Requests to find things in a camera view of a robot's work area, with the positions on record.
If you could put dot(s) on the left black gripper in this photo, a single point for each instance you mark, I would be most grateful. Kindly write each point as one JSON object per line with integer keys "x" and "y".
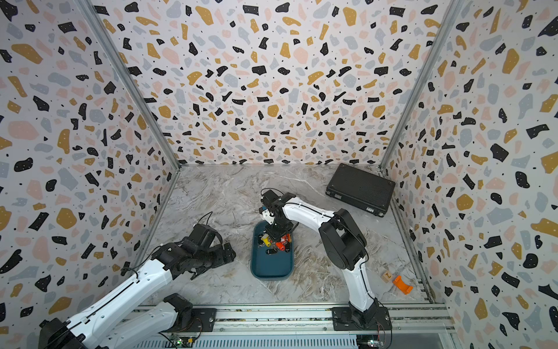
{"x": 221, "y": 259}

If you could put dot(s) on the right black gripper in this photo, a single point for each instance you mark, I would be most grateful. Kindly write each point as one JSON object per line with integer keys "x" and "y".
{"x": 275, "y": 235}

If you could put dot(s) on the red tag key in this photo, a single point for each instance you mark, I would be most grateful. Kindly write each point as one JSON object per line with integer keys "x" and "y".
{"x": 284, "y": 244}

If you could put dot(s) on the teal plastic storage box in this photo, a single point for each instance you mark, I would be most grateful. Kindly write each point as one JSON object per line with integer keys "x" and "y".
{"x": 268, "y": 263}

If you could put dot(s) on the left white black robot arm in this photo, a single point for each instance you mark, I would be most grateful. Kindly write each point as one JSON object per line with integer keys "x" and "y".
{"x": 103, "y": 324}

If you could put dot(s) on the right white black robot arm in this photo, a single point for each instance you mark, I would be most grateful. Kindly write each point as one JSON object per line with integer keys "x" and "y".
{"x": 345, "y": 247}

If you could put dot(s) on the yellow tag key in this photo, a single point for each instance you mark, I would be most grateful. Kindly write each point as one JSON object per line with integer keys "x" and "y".
{"x": 265, "y": 240}

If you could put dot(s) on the black hard case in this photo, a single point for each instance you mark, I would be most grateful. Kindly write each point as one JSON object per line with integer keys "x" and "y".
{"x": 359, "y": 188}

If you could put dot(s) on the small wooden number block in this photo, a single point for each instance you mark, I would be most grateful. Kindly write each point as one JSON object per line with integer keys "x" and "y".
{"x": 386, "y": 276}

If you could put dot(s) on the orange plastic piece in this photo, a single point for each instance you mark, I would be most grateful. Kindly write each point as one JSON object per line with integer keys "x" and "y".
{"x": 402, "y": 286}

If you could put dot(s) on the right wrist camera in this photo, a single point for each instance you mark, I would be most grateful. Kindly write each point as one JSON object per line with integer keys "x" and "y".
{"x": 270, "y": 202}

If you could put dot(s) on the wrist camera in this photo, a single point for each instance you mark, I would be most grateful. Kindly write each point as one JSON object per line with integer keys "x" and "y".
{"x": 204, "y": 235}
{"x": 270, "y": 202}

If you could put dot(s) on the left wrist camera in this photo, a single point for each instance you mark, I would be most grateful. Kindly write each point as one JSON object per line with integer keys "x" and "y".
{"x": 204, "y": 235}

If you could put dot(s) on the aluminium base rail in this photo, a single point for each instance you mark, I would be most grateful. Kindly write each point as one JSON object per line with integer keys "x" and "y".
{"x": 312, "y": 325}

